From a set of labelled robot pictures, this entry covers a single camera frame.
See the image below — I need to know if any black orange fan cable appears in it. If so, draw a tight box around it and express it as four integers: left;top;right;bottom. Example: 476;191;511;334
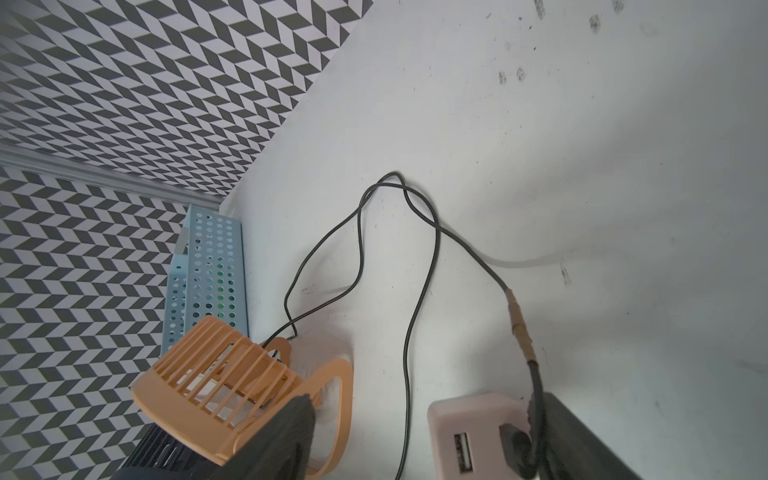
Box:
261;171;547;480

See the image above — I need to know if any pink usb charger plug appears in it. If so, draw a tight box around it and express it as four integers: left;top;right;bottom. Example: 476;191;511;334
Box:
427;392;529;479

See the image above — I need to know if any dark blue desk fan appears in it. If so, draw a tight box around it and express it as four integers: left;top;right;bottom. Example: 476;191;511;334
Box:
111;424;219;480

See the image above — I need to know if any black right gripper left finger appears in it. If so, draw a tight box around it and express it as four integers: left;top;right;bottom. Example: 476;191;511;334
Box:
210;394;316;480

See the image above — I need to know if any light blue plastic basket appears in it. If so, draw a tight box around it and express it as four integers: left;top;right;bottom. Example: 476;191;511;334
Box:
161;205;249;353

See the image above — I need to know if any aluminium corner post left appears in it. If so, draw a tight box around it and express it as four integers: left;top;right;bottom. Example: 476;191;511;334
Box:
1;143;222;211

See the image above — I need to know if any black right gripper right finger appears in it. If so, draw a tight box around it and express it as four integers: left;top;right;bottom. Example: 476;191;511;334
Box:
539;392;640;480

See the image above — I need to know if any orange desk fan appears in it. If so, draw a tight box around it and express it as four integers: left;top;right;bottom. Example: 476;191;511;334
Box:
131;316;354;479

